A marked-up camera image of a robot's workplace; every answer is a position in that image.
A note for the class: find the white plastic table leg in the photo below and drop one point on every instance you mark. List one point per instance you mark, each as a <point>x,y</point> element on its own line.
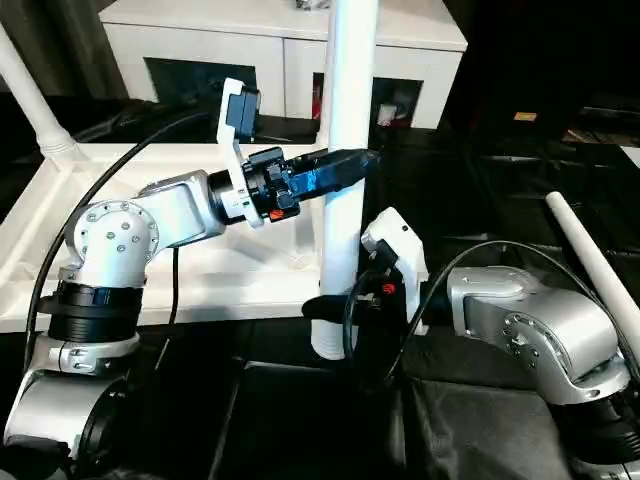
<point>350,75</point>
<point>35,100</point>
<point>595,260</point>

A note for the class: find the white plastic table top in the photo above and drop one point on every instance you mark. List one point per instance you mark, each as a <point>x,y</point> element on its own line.
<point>150,270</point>

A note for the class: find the white cabinet with openings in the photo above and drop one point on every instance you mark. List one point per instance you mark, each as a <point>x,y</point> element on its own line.
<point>250,35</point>

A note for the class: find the black work mat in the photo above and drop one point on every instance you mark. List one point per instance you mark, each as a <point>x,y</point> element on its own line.
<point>500,190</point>

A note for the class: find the small shiny metal ornament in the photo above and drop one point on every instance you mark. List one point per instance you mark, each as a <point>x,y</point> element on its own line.
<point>312,4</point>

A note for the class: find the small tan box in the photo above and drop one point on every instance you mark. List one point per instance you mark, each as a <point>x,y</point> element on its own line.
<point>526,117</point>

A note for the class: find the grey curtain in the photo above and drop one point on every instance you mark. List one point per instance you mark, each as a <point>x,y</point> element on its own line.
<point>60,50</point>

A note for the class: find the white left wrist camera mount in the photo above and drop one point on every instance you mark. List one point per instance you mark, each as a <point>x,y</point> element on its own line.
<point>232,150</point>

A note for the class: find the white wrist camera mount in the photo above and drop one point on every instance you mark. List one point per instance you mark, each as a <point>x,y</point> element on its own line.
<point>405,250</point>
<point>232,150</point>

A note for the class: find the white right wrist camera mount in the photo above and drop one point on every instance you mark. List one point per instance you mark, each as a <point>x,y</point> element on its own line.
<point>405,250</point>

